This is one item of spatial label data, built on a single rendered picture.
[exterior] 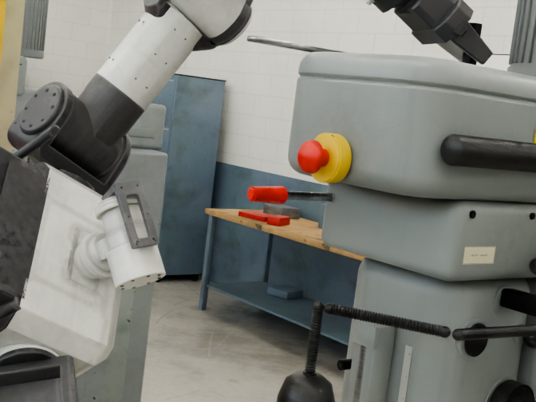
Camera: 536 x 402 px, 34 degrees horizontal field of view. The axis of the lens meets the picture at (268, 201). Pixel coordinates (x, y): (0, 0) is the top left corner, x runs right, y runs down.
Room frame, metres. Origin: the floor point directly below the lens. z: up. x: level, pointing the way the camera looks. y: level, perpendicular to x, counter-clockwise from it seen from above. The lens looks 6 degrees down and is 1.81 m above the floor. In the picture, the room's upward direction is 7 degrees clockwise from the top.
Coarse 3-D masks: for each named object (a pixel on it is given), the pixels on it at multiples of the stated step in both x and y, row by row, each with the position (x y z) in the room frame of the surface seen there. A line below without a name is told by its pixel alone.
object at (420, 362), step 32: (384, 288) 1.16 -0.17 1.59; (416, 288) 1.12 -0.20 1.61; (448, 288) 1.10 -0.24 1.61; (480, 288) 1.12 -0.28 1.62; (352, 320) 1.22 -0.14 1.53; (416, 320) 1.11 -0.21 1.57; (448, 320) 1.10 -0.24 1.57; (480, 320) 1.11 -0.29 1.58; (512, 320) 1.16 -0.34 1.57; (352, 352) 1.20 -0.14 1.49; (416, 352) 1.11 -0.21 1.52; (448, 352) 1.10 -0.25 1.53; (480, 352) 1.11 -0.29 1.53; (512, 352) 1.17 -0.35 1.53; (416, 384) 1.10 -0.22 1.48; (448, 384) 1.10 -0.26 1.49; (480, 384) 1.13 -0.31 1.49
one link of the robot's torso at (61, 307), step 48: (0, 192) 1.11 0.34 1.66; (48, 192) 1.16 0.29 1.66; (96, 192) 1.25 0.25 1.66; (0, 240) 1.07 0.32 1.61; (48, 240) 1.12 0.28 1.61; (0, 288) 1.03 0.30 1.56; (48, 288) 1.09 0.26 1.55; (96, 288) 1.15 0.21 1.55; (0, 336) 1.05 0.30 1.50; (48, 336) 1.07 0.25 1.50; (96, 336) 1.11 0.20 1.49
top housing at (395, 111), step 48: (336, 96) 1.08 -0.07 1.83; (384, 96) 1.02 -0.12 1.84; (432, 96) 0.99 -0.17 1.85; (480, 96) 1.03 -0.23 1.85; (528, 96) 1.08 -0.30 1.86; (384, 144) 1.01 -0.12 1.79; (432, 144) 0.99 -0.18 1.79; (432, 192) 1.00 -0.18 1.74; (480, 192) 1.05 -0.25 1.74; (528, 192) 1.10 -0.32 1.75
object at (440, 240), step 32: (352, 192) 1.17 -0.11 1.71; (384, 192) 1.13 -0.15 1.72; (352, 224) 1.17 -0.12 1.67; (384, 224) 1.12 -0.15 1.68; (416, 224) 1.08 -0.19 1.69; (448, 224) 1.04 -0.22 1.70; (480, 224) 1.06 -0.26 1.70; (512, 224) 1.10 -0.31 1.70; (384, 256) 1.12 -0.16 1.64; (416, 256) 1.08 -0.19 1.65; (448, 256) 1.04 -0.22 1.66; (480, 256) 1.07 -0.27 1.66; (512, 256) 1.11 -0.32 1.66
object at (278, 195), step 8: (248, 192) 1.12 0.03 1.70; (256, 192) 1.11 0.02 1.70; (264, 192) 1.12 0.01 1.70; (272, 192) 1.13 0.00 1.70; (280, 192) 1.13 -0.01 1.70; (288, 192) 1.15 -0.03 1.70; (296, 192) 1.16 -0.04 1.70; (304, 192) 1.17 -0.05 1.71; (312, 192) 1.18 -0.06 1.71; (320, 192) 1.19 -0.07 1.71; (256, 200) 1.12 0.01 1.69; (264, 200) 1.12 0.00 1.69; (272, 200) 1.13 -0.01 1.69; (280, 200) 1.14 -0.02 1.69; (304, 200) 1.17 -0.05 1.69; (312, 200) 1.18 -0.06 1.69; (320, 200) 1.19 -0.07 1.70; (328, 200) 1.20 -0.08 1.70
